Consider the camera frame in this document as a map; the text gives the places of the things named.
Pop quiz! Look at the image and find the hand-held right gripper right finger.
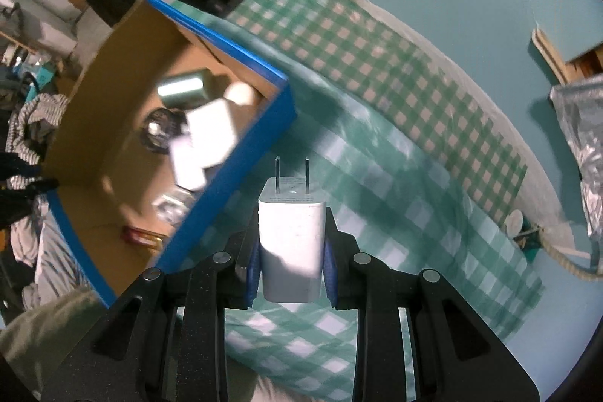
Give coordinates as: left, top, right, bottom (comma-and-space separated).
323, 208, 540, 402

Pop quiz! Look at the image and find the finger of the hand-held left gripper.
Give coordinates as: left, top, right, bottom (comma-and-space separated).
0, 177, 60, 201
0, 151, 42, 177

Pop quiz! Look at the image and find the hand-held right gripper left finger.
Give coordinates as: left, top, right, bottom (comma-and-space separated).
35, 206, 262, 402

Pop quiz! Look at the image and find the small white charger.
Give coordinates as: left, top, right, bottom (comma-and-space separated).
257, 156, 327, 304

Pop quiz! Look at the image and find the blue cardboard box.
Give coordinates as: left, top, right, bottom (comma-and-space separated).
40, 0, 297, 309

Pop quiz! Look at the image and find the white octagonal case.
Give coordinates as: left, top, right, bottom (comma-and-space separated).
152, 188, 195, 225

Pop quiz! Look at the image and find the pink and yellow lighter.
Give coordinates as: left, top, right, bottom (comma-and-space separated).
121, 227, 165, 248

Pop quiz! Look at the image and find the dark grey rectangular device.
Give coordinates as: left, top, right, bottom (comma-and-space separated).
170, 136, 208, 191

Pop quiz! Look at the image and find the black round tin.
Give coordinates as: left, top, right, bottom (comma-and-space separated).
141, 107, 184, 154

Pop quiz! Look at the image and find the large white charger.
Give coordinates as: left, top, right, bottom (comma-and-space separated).
184, 98, 242, 170

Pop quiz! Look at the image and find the green round tin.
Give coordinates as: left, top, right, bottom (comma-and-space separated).
157, 70, 215, 108

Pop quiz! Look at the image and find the white oval case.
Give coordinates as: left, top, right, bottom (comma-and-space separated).
223, 82, 257, 107

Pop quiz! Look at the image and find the striped cloth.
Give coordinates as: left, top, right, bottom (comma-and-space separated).
7, 93, 69, 191

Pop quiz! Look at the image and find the grey bedding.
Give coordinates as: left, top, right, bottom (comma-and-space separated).
9, 195, 95, 323

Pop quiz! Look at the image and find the teal box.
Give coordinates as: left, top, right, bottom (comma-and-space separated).
28, 67, 55, 89

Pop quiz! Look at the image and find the large-check green tablecloth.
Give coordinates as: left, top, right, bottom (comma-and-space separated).
207, 18, 545, 402

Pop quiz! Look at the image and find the dark green cloth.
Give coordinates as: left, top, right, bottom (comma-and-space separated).
0, 289, 111, 384

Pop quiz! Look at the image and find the white cup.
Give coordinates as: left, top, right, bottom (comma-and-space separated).
504, 210, 525, 238

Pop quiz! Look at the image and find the small-check green cloth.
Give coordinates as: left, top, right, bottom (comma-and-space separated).
226, 0, 528, 238

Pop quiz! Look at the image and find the silver foil sheet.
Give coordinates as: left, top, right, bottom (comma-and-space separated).
550, 75, 603, 238

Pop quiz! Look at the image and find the wooden plank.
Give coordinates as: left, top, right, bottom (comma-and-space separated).
532, 25, 603, 85

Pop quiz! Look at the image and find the beige rope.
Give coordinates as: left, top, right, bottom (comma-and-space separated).
542, 228, 603, 283

